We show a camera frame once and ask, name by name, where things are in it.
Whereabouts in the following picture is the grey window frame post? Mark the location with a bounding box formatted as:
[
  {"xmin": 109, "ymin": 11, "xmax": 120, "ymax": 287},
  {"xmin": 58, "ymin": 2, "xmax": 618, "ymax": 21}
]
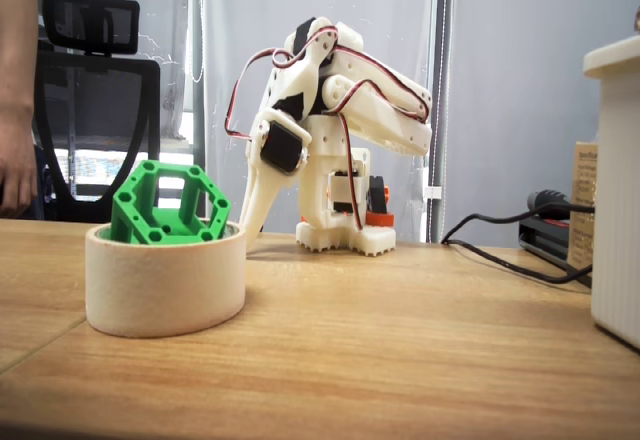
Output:
[{"xmin": 188, "ymin": 0, "xmax": 207, "ymax": 169}]

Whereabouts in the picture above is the grey vertical partition post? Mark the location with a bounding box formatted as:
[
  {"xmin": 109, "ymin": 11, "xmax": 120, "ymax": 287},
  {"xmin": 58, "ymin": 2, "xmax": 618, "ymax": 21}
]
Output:
[{"xmin": 428, "ymin": 0, "xmax": 455, "ymax": 244}]

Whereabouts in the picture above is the green hexagonal printed component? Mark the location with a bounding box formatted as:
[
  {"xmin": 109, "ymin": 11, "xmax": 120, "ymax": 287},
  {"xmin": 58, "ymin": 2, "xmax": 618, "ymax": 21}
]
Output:
[{"xmin": 110, "ymin": 159, "xmax": 233, "ymax": 246}]

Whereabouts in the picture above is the red white servo cable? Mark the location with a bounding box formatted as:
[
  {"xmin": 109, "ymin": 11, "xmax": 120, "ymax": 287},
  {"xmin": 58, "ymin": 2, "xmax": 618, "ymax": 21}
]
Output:
[{"xmin": 223, "ymin": 48, "xmax": 281, "ymax": 144}]

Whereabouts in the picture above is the orange black table clamp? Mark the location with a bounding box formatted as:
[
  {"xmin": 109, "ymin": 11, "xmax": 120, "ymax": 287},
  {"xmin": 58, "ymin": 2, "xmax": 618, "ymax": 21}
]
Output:
[{"xmin": 299, "ymin": 174, "xmax": 396, "ymax": 230}]

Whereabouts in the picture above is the thin black cable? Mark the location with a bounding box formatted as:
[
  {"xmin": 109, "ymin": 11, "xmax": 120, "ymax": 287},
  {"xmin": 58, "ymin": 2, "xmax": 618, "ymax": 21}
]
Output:
[{"xmin": 442, "ymin": 238, "xmax": 595, "ymax": 285}]

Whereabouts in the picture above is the white ribbed bin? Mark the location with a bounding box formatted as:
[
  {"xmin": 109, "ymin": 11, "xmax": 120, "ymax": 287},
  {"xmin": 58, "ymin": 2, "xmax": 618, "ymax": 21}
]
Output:
[{"xmin": 582, "ymin": 34, "xmax": 640, "ymax": 351}]

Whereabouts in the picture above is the black cable with thick plug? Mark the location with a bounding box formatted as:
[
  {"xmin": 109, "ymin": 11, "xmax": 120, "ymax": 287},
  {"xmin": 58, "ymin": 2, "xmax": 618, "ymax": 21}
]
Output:
[{"xmin": 439, "ymin": 188, "xmax": 597, "ymax": 245}]

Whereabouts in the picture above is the black power supply box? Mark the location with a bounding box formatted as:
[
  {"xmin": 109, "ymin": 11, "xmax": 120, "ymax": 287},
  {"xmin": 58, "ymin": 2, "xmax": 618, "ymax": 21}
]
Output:
[{"xmin": 517, "ymin": 212, "xmax": 596, "ymax": 289}]

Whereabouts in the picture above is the beige masking tape roll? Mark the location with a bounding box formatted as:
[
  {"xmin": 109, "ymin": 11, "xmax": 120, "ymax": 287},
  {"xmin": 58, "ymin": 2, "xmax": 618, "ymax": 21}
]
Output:
[{"xmin": 83, "ymin": 219, "xmax": 248, "ymax": 339}]

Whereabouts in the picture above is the person's hand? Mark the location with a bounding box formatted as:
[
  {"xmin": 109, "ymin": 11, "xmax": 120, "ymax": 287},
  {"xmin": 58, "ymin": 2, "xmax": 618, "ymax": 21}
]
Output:
[{"xmin": 0, "ymin": 103, "xmax": 40, "ymax": 218}]

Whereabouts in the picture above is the brown cardboard box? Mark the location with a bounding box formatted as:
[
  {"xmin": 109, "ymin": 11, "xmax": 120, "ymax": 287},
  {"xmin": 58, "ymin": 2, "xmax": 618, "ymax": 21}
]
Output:
[{"xmin": 567, "ymin": 140, "xmax": 599, "ymax": 271}]

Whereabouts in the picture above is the black mesh office chair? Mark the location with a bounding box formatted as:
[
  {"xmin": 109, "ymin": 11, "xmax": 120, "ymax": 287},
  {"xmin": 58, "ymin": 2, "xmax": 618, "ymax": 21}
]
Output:
[{"xmin": 32, "ymin": 0, "xmax": 162, "ymax": 224}]

